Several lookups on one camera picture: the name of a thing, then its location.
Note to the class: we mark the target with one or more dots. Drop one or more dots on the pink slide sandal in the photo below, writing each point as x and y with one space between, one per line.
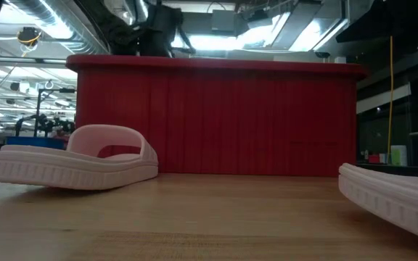
394 203
67 170

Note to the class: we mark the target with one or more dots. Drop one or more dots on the red plastic bin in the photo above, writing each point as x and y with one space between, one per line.
230 119

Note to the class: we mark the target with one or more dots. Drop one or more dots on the blue bin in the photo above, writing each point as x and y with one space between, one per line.
35 142

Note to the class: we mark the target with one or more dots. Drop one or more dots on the black background robot rig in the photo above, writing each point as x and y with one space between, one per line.
42 123

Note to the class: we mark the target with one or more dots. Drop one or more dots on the small red box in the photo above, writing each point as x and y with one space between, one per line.
374 158

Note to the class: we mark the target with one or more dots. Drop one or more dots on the green and white box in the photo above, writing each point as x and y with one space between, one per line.
398 156

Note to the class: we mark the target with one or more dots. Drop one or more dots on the silver ventilation duct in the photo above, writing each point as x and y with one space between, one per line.
64 25

